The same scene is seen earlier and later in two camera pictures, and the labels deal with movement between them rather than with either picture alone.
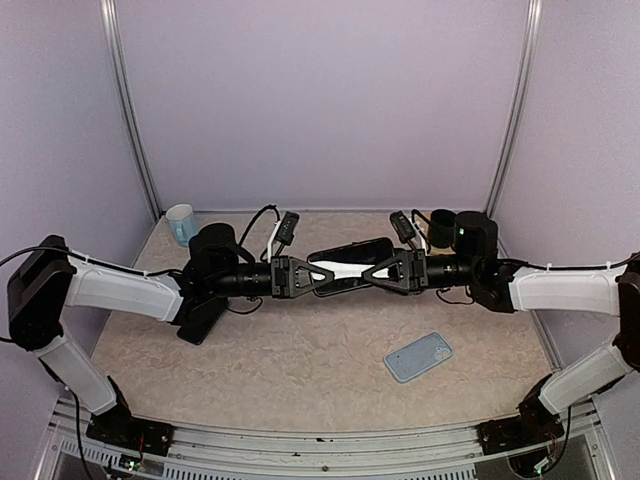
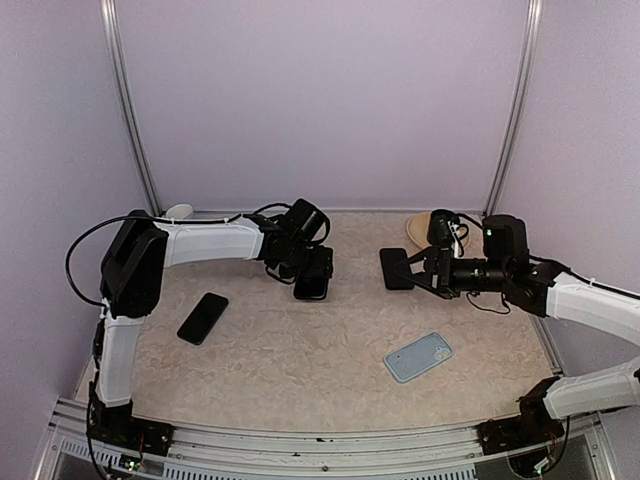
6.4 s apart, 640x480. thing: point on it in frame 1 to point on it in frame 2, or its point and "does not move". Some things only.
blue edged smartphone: [201, 320] does not move
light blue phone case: [417, 356] does not move
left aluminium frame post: [111, 27] does not move
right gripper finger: [399, 276] to [442, 294]
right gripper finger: [399, 271] to [430, 254]
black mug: [442, 223] does not move
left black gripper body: [278, 288] to [301, 263]
